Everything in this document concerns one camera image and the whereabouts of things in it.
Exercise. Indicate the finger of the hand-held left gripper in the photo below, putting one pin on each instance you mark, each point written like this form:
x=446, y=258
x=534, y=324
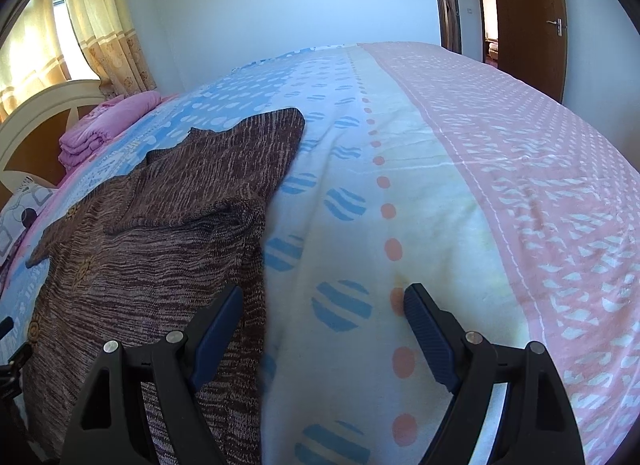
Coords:
x=12, y=370
x=5, y=327

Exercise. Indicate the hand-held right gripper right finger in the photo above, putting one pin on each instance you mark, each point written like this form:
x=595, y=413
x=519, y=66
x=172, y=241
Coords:
x=430, y=340

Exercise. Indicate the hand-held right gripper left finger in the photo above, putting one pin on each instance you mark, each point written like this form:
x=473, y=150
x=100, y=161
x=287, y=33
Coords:
x=220, y=335

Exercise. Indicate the brown knit sweater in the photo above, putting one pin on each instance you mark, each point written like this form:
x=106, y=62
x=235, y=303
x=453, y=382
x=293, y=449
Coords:
x=165, y=225

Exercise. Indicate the patterned white pillow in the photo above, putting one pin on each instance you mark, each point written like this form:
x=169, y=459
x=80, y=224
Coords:
x=20, y=215

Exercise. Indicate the patterned blue pink bedsheet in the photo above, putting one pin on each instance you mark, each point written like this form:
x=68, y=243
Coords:
x=450, y=195

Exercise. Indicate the cream wooden headboard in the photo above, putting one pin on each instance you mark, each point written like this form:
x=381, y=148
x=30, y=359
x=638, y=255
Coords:
x=30, y=110

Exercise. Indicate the folded pink blanket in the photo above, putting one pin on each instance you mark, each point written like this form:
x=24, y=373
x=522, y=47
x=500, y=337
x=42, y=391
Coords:
x=100, y=130

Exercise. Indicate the bright window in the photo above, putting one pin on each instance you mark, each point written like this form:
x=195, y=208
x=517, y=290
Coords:
x=70, y=45

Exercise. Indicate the brown wooden door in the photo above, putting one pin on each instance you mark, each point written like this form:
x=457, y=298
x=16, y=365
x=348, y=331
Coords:
x=525, y=35

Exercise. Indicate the dark wooden hallway door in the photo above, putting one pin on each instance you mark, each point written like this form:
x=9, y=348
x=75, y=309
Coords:
x=448, y=0

